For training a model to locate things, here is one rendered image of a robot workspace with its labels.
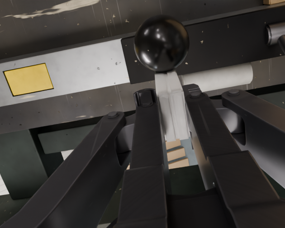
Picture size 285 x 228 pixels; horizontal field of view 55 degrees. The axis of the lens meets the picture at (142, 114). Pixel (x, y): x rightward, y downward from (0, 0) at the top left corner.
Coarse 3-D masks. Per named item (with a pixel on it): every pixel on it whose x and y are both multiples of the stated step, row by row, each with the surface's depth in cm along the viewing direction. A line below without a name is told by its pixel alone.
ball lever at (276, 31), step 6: (270, 24) 27; (276, 24) 27; (282, 24) 27; (270, 30) 27; (276, 30) 27; (282, 30) 27; (270, 36) 27; (276, 36) 27; (282, 36) 27; (270, 42) 28; (276, 42) 28; (282, 42) 27; (282, 48) 26
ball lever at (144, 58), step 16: (160, 16) 18; (144, 32) 17; (160, 32) 17; (176, 32) 17; (144, 48) 17; (160, 48) 17; (176, 48) 17; (144, 64) 19; (160, 64) 18; (176, 64) 18
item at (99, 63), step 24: (72, 48) 30; (96, 48) 30; (120, 48) 30; (0, 72) 31; (48, 72) 31; (72, 72) 31; (96, 72) 31; (120, 72) 31; (0, 96) 32; (24, 96) 32; (48, 96) 32
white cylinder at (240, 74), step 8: (240, 64) 32; (248, 64) 32; (200, 72) 32; (208, 72) 32; (216, 72) 32; (224, 72) 32; (232, 72) 32; (240, 72) 32; (248, 72) 32; (184, 80) 33; (192, 80) 32; (200, 80) 32; (208, 80) 32; (216, 80) 32; (224, 80) 32; (232, 80) 32; (240, 80) 32; (248, 80) 32; (200, 88) 33; (208, 88) 33; (216, 88) 33
